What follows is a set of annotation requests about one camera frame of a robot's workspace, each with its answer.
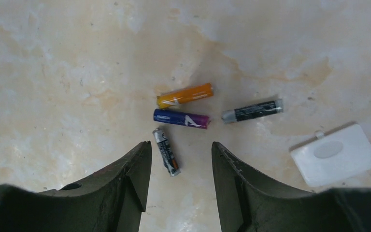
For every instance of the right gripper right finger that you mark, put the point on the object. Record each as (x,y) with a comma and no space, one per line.
(250,201)

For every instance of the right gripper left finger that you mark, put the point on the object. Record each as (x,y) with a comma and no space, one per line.
(111,199)

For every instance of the black orange AAA battery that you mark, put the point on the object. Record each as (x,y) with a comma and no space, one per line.
(164,147)

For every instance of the white battery cover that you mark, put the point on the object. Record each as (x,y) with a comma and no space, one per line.
(334,156)

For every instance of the black silver AAA battery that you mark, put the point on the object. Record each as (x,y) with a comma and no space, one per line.
(253,111)

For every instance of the blue purple AAA battery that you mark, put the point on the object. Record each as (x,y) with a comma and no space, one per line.
(181,118)

